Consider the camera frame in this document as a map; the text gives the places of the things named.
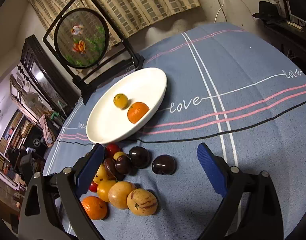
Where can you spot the white round plate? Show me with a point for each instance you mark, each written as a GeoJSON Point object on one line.
{"type": "Point", "coordinates": [127, 106]}

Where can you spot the orange mandarin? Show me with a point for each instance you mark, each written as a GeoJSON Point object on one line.
{"type": "Point", "coordinates": [136, 111]}
{"type": "Point", "coordinates": [95, 208]}

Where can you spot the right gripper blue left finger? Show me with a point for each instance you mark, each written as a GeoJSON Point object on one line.
{"type": "Point", "coordinates": [39, 217]}

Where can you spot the black framed embroidery screen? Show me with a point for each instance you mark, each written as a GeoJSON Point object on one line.
{"type": "Point", "coordinates": [89, 45]}

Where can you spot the red cherry tomato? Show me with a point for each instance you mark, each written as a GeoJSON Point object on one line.
{"type": "Point", "coordinates": [111, 150]}
{"type": "Point", "coordinates": [93, 187]}

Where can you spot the dark wooden cabinet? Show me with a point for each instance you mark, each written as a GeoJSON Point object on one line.
{"type": "Point", "coordinates": [46, 76]}

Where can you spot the small yellow longan fruit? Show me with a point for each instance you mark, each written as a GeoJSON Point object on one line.
{"type": "Point", "coordinates": [118, 154]}

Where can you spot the dark plum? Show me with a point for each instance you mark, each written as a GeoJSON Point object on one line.
{"type": "Point", "coordinates": [164, 165]}
{"type": "Point", "coordinates": [140, 157]}
{"type": "Point", "coordinates": [123, 164]}

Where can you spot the yellow green round fruit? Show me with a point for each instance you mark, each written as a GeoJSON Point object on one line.
{"type": "Point", "coordinates": [121, 101]}

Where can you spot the tan smooth round fruit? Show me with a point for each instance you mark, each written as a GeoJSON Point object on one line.
{"type": "Point", "coordinates": [119, 192]}

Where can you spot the pale yellow spotted fruit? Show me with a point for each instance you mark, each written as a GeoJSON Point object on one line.
{"type": "Point", "coordinates": [101, 175]}

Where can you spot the smooth orange round fruit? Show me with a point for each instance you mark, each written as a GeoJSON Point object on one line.
{"type": "Point", "coordinates": [104, 188]}

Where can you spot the blue checked tablecloth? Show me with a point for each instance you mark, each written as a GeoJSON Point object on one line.
{"type": "Point", "coordinates": [242, 97]}

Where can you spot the black hat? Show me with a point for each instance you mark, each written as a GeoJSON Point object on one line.
{"type": "Point", "coordinates": [267, 11]}

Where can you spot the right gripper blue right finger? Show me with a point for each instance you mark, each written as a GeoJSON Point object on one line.
{"type": "Point", "coordinates": [262, 217]}

